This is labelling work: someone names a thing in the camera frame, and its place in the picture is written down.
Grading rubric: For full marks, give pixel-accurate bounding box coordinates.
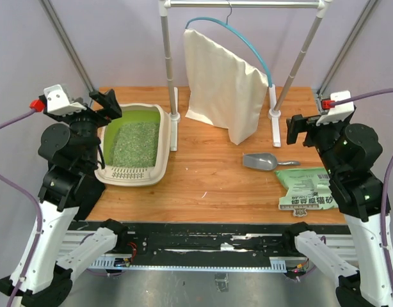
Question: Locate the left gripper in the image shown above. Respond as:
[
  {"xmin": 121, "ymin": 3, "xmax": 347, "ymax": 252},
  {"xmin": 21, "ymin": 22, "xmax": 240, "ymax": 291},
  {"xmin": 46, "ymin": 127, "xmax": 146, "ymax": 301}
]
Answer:
[{"xmin": 45, "ymin": 88, "xmax": 121, "ymax": 168}]

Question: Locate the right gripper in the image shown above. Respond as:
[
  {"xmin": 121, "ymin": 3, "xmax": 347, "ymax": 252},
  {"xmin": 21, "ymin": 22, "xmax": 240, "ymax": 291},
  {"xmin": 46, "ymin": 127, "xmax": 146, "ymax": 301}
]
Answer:
[{"xmin": 287, "ymin": 111, "xmax": 349, "ymax": 178}]

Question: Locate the grey metal scoop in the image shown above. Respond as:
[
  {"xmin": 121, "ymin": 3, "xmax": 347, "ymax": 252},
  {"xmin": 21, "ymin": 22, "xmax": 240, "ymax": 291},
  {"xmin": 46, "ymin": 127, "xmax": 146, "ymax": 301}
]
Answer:
[{"xmin": 243, "ymin": 153, "xmax": 301, "ymax": 171}]

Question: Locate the green cat litter bag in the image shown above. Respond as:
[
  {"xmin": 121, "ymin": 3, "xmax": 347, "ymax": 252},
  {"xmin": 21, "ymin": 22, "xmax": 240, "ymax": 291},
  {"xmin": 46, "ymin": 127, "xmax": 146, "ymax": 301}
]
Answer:
[{"xmin": 275, "ymin": 168, "xmax": 338, "ymax": 217}]

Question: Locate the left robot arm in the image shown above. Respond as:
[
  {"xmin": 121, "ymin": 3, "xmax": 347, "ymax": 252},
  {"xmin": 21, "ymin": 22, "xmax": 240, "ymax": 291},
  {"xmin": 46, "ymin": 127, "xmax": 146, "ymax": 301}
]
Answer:
[{"xmin": 0, "ymin": 84, "xmax": 133, "ymax": 306}]

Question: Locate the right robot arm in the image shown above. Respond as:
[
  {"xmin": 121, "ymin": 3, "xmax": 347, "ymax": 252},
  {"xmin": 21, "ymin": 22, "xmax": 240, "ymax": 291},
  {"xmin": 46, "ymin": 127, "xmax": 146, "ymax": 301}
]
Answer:
[{"xmin": 281, "ymin": 114, "xmax": 393, "ymax": 306}]

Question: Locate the cream green litter box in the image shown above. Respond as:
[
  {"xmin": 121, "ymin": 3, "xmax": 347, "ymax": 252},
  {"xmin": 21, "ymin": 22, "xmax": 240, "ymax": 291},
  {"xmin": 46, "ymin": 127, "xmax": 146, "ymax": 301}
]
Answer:
[{"xmin": 95, "ymin": 103, "xmax": 171, "ymax": 187}]

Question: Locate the cream cloth bag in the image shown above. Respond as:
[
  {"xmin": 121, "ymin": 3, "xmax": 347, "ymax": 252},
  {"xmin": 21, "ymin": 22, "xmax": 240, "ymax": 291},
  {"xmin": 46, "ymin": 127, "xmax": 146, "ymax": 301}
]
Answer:
[{"xmin": 184, "ymin": 29, "xmax": 269, "ymax": 145}]

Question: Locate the white clothes rack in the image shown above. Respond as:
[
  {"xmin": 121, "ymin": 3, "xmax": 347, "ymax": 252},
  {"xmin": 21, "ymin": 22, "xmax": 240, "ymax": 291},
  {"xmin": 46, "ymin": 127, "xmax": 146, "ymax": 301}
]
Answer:
[{"xmin": 157, "ymin": 0, "xmax": 334, "ymax": 152}]

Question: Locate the blue clothes hanger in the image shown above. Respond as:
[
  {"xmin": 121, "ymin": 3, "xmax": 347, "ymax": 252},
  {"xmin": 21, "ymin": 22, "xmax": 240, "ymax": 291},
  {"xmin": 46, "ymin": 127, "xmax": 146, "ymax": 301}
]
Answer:
[{"xmin": 185, "ymin": 17, "xmax": 274, "ymax": 88}]

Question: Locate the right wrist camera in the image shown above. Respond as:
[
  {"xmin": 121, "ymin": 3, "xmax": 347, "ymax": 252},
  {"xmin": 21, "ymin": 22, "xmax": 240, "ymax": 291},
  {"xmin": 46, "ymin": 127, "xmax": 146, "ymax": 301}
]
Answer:
[{"xmin": 316, "ymin": 90, "xmax": 355, "ymax": 126}]

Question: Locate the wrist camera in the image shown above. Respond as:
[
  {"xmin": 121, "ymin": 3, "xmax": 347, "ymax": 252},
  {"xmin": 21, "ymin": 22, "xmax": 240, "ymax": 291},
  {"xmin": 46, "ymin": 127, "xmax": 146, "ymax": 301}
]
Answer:
[
  {"xmin": 316, "ymin": 90, "xmax": 355, "ymax": 126},
  {"xmin": 44, "ymin": 84, "xmax": 87, "ymax": 116}
]

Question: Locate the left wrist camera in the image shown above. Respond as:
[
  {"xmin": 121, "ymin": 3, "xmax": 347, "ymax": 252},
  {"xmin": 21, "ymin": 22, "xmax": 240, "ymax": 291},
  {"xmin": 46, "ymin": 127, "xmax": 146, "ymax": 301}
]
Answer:
[{"xmin": 44, "ymin": 84, "xmax": 87, "ymax": 116}]

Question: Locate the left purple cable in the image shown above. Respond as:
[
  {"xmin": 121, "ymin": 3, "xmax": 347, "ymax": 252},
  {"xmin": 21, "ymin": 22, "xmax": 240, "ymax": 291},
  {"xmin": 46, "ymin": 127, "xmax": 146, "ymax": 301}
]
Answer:
[{"xmin": 0, "ymin": 99, "xmax": 47, "ymax": 307}]

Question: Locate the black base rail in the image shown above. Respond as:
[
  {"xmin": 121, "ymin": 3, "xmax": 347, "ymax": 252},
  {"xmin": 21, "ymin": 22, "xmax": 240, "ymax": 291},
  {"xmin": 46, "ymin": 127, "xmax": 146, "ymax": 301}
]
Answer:
[{"xmin": 67, "ymin": 220, "xmax": 353, "ymax": 268}]

